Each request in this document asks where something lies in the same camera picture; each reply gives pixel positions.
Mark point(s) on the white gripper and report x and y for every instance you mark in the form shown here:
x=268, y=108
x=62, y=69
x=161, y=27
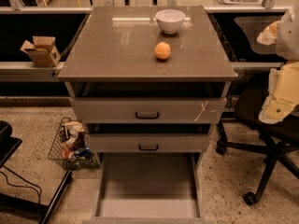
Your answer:
x=289, y=37

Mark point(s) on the orange fruit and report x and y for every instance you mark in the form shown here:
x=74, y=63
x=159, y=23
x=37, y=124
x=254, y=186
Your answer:
x=162, y=50

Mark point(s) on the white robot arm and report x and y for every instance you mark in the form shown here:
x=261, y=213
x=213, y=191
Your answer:
x=284, y=35

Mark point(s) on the grey drawer cabinet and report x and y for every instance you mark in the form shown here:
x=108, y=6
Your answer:
x=114, y=57

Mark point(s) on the grey bottom drawer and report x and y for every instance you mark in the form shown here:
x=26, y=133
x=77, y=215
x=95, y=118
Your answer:
x=148, y=188

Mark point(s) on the grey drawer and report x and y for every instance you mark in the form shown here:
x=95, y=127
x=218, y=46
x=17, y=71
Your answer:
x=149, y=138
x=148, y=188
x=148, y=110

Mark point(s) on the grey middle drawer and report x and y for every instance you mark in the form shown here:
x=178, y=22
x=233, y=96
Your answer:
x=149, y=138

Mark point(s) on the grey top drawer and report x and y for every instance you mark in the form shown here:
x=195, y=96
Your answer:
x=148, y=110

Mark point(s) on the black office chair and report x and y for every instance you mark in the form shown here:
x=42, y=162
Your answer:
x=279, y=139

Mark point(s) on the white ceramic bowl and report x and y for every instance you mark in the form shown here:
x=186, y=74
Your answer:
x=170, y=20

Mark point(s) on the open cardboard box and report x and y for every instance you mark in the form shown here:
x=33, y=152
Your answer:
x=42, y=51

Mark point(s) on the black table stand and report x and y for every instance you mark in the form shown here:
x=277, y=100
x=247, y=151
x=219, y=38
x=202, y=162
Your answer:
x=8, y=145

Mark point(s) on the wire basket with items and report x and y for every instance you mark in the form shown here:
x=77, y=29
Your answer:
x=68, y=148

